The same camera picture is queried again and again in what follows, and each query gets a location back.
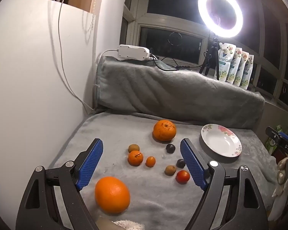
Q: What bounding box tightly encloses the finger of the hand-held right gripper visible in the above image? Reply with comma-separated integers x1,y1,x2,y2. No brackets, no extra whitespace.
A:
266,126,288,140

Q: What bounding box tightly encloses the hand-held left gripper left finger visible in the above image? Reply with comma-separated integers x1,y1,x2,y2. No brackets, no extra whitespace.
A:
16,138,103,230

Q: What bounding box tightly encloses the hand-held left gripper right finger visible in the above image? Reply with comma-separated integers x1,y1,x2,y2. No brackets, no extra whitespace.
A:
180,138,269,230

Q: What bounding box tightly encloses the white floral plate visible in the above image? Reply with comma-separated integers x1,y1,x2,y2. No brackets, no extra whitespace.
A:
201,124,242,158

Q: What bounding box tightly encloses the large smooth orange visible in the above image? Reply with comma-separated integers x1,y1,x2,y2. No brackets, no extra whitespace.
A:
95,176,131,214

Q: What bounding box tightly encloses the rough-skinned tangerine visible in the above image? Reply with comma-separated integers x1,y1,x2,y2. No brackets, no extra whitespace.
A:
153,120,177,141

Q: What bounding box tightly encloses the small mandarin with stem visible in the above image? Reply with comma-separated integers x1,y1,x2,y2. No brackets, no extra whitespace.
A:
128,150,144,166

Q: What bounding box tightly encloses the person's right hand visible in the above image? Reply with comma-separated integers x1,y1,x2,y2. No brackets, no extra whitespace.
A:
276,157,288,185

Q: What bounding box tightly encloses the red tomato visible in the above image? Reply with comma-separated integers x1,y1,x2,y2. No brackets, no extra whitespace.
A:
175,170,190,184

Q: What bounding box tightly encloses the floral refill pouch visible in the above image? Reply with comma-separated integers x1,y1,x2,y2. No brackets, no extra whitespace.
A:
234,51,249,87
215,42,236,81
241,54,255,89
227,47,243,84

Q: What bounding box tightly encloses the grey fleece blanket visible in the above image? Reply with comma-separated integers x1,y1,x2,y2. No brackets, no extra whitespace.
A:
51,56,279,230

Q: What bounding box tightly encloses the white power strip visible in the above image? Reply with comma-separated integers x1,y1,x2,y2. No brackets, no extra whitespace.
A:
117,44,150,61

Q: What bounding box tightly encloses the thin white cable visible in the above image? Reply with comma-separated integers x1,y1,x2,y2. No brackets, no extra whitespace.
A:
58,0,95,113

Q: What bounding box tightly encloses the white power strip cord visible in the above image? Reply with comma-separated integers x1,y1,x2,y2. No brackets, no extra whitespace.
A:
96,49,119,63

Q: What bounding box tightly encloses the ring light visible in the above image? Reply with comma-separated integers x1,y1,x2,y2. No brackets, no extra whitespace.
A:
197,0,243,38

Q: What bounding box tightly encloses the white window frame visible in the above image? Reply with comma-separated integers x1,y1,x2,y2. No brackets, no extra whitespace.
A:
120,0,288,113

